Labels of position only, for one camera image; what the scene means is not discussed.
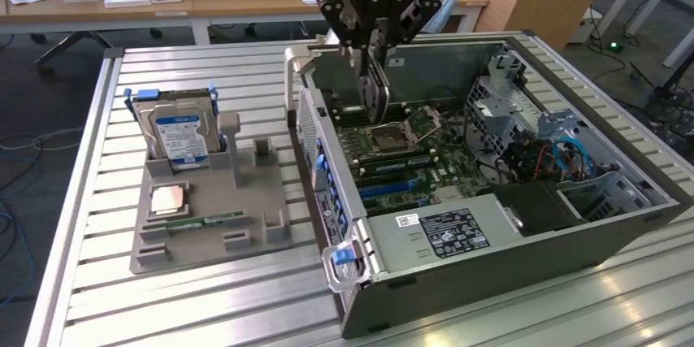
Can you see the black graphics card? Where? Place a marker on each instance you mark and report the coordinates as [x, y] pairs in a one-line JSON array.
[[375, 95]]

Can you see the metal socket cover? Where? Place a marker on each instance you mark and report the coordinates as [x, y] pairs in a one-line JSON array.
[[428, 113]]

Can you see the metal drive cage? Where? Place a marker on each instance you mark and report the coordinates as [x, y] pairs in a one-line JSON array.
[[501, 111]]

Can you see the CPU socket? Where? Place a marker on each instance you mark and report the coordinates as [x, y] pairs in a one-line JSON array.
[[387, 141]]

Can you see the white box with red button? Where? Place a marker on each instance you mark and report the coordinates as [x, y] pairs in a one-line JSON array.
[[587, 26]]

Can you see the device with green light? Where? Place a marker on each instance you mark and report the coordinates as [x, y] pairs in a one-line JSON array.
[[614, 45]]

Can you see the green motherboard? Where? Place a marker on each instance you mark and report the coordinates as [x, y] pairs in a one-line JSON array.
[[452, 168]]

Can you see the hard disk with blue label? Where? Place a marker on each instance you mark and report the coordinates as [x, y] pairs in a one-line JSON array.
[[179, 135]]

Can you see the blue expansion slot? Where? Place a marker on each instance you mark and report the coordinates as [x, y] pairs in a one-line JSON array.
[[390, 188]]

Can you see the office chair base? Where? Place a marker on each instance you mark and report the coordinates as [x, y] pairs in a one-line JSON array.
[[71, 43]]

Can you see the grey power supply unit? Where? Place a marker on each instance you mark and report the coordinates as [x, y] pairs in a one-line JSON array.
[[460, 237]]

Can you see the copper-topped CPU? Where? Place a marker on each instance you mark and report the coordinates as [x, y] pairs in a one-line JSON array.
[[168, 200]]

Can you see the green RAM stick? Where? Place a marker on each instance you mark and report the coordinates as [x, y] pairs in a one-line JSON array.
[[198, 222]]

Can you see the blue case latch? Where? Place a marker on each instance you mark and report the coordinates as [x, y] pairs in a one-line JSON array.
[[342, 261]]

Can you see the grey parts rack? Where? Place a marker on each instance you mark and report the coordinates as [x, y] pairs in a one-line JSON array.
[[216, 249]]

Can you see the open grey PC case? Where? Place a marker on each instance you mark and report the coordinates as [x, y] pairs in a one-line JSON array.
[[487, 282]]

